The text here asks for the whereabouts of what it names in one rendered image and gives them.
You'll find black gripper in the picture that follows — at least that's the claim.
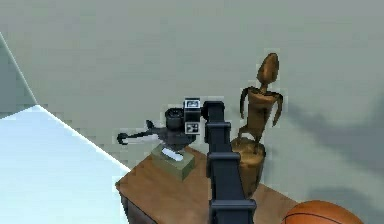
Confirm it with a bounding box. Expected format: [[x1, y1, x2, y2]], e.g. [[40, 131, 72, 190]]
[[116, 107, 195, 152]]

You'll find green tissue box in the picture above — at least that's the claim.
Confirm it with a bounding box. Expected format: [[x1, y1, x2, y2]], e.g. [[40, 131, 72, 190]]
[[150, 143, 196, 182]]

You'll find brown wooden table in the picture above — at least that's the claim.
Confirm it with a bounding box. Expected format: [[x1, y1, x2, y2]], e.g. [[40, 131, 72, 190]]
[[115, 145, 299, 224]]

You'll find brown wooden figure statue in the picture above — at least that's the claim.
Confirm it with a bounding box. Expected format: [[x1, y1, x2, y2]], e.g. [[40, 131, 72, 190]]
[[230, 52, 284, 199]]

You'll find orange basketball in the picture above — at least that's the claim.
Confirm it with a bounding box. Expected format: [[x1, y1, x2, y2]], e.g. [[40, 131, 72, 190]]
[[281, 199, 365, 224]]

